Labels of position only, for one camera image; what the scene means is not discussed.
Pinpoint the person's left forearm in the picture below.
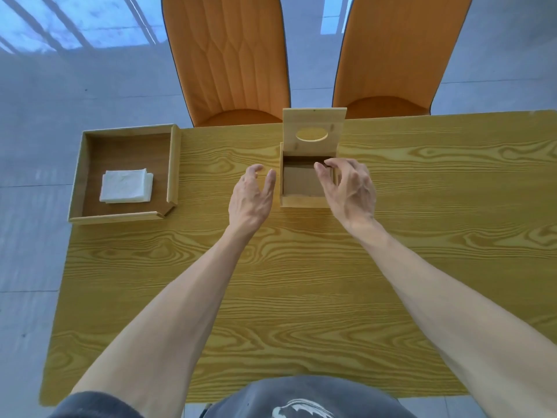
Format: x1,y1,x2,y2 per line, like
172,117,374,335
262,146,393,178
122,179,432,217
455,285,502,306
70,225,262,418

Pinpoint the orange smooth chair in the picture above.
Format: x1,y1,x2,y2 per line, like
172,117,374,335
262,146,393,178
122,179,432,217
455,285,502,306
332,0,475,120

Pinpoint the person's right hand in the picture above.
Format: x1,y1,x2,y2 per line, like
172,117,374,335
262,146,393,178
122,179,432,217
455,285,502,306
314,158,377,228

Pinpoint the wooden tray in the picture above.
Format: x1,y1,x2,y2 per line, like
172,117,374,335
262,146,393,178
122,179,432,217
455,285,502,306
68,123,182,225

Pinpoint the grey shirt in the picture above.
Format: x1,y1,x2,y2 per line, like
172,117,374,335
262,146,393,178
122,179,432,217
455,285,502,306
48,375,418,418

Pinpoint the person's left hand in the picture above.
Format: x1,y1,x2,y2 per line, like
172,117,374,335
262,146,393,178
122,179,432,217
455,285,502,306
228,164,277,236

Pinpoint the person's right forearm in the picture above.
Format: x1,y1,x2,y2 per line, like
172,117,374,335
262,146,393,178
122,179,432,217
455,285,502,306
344,217,557,418

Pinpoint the stack of white napkins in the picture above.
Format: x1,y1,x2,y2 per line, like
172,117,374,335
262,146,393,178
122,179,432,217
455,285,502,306
99,169,154,204

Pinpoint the orange quilted chair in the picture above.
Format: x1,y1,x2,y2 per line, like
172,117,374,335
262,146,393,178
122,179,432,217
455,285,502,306
162,0,291,127

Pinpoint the wooden tissue box with lid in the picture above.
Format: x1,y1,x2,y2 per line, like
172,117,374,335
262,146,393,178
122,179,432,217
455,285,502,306
280,107,348,209

